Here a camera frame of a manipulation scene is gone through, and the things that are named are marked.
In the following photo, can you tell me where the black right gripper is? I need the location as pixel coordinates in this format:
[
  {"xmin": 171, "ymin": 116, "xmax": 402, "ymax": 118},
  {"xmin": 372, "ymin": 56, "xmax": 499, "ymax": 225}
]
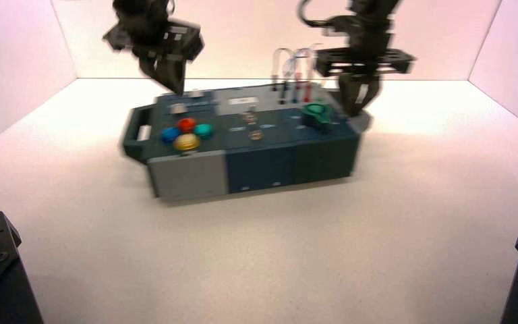
[{"xmin": 314, "ymin": 18, "xmax": 417, "ymax": 118}]

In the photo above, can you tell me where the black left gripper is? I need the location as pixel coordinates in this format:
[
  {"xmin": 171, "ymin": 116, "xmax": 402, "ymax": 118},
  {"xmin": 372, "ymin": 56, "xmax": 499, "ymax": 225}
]
[{"xmin": 103, "ymin": 18, "xmax": 205, "ymax": 95}]

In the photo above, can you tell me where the dark teal and grey control box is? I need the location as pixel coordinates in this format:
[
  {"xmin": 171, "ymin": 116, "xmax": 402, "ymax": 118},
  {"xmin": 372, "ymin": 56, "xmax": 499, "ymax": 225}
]
[{"xmin": 121, "ymin": 82, "xmax": 372, "ymax": 203}]

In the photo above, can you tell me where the green rotary pointer knob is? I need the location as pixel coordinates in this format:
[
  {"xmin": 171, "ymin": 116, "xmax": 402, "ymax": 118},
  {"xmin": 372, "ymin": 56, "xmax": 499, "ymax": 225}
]
[{"xmin": 301, "ymin": 103, "xmax": 333, "ymax": 132}]

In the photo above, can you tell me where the red round push button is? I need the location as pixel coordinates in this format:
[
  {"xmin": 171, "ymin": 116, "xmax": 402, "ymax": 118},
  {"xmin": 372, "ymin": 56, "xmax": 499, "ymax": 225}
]
[{"xmin": 177, "ymin": 117, "xmax": 198, "ymax": 134}]

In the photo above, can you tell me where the blue round push button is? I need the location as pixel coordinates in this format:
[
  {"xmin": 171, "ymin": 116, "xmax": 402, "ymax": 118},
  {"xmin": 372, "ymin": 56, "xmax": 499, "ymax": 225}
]
[{"xmin": 160, "ymin": 127, "xmax": 181, "ymax": 144}]

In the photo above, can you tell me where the green round push button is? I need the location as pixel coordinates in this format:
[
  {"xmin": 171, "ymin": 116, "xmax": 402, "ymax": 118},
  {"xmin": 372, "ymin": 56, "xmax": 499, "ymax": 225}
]
[{"xmin": 194, "ymin": 124, "xmax": 215, "ymax": 140}]

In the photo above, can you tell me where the yellow round push button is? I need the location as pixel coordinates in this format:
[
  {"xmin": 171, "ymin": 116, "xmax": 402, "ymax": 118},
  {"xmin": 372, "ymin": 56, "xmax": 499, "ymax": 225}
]
[{"xmin": 173, "ymin": 133, "xmax": 201, "ymax": 153}]

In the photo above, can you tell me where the red jumper wire with plugs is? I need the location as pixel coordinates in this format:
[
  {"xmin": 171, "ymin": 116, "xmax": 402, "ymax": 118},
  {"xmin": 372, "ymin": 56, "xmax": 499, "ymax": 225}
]
[{"xmin": 294, "ymin": 47, "xmax": 312, "ymax": 103}]

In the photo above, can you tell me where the white jumper wire with plugs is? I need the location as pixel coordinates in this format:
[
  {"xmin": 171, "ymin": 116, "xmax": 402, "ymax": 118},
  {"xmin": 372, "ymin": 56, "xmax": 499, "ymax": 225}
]
[{"xmin": 304, "ymin": 43, "xmax": 328, "ymax": 97}]

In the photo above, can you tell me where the blue jumper wire with plugs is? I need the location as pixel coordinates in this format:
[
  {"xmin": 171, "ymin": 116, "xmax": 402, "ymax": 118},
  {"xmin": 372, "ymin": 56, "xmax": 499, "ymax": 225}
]
[{"xmin": 285, "ymin": 48, "xmax": 301, "ymax": 104}]

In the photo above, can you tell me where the black jumper wire with plugs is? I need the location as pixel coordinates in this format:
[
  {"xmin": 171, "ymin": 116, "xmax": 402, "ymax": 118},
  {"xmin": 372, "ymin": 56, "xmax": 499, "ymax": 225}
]
[{"xmin": 271, "ymin": 47, "xmax": 289, "ymax": 105}]

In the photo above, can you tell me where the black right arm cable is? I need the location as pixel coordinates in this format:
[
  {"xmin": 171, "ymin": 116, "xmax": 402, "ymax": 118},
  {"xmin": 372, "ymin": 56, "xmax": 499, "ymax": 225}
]
[{"xmin": 297, "ymin": 0, "xmax": 329, "ymax": 28}]

